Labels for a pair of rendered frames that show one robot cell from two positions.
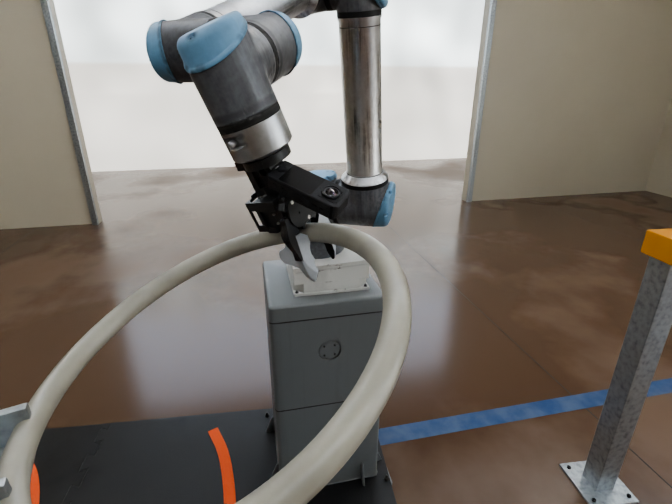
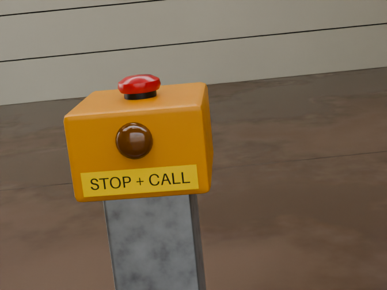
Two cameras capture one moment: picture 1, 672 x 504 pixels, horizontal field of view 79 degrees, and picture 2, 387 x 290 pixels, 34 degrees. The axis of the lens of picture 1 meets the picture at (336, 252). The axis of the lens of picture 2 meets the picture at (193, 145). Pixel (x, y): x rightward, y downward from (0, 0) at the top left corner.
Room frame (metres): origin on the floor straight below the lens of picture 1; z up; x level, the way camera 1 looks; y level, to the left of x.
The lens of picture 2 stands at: (1.76, -0.91, 1.18)
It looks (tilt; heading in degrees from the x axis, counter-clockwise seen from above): 15 degrees down; 192
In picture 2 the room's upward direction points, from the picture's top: 6 degrees counter-clockwise
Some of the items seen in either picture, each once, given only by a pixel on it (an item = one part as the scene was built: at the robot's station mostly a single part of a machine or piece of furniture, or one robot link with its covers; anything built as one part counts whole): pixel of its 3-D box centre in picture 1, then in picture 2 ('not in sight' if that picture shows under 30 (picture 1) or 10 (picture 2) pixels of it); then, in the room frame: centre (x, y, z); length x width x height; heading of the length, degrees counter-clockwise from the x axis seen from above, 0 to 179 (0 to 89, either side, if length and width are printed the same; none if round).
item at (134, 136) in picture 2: not in sight; (133, 140); (1.26, -1.06, 1.05); 0.03 x 0.02 x 0.03; 97
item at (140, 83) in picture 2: not in sight; (139, 86); (1.20, -1.07, 1.09); 0.04 x 0.04 x 0.02
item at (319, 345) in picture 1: (320, 369); not in sight; (1.38, 0.06, 0.43); 0.50 x 0.50 x 0.85; 12
